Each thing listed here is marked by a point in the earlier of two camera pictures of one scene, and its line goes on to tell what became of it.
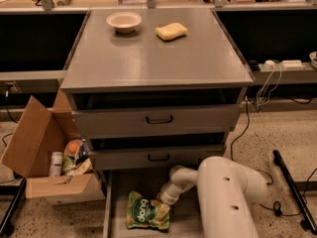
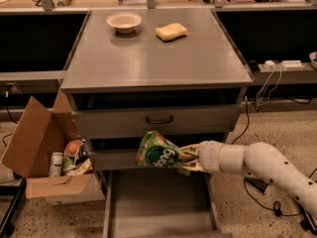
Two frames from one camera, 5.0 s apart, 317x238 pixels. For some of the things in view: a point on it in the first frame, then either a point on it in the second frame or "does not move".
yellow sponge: (168, 32) does not move
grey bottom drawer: (185, 217) does not move
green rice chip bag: (141, 212) -> (156, 150)
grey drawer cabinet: (158, 88) does not move
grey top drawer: (157, 120) does not move
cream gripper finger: (161, 211) -> (209, 157)
